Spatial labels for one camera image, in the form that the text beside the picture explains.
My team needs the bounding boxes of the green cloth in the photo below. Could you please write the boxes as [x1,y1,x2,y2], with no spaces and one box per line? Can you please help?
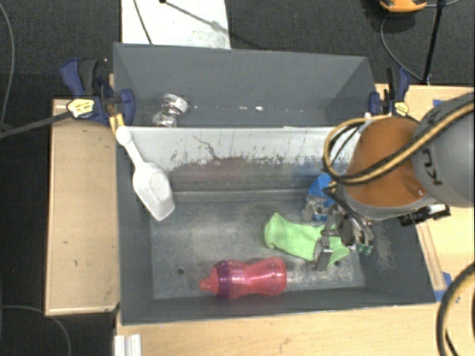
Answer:
[263,212,350,267]

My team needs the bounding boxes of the blue block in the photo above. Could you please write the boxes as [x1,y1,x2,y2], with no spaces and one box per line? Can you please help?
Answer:
[307,173,335,220]

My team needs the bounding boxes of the white plastic scoop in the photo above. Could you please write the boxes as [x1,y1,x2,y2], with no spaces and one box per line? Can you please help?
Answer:
[114,125,176,223]

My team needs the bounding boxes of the pale wood board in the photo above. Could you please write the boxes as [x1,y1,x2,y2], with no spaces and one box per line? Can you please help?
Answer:
[44,98,122,317]

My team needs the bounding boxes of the pink plastic bottle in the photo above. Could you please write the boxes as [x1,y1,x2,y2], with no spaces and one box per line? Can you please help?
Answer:
[198,255,289,300]

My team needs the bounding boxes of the black cylinder on white bracket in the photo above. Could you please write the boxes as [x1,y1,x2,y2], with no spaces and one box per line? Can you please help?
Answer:
[398,203,452,227]

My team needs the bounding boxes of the clear glass jar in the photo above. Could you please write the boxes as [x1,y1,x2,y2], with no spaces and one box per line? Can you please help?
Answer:
[151,93,189,128]

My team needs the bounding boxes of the grey metal bin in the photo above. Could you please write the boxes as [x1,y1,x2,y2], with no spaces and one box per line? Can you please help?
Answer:
[111,42,437,326]

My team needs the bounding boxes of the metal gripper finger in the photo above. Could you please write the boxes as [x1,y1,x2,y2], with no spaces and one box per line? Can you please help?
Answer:
[313,235,337,271]
[301,197,334,223]

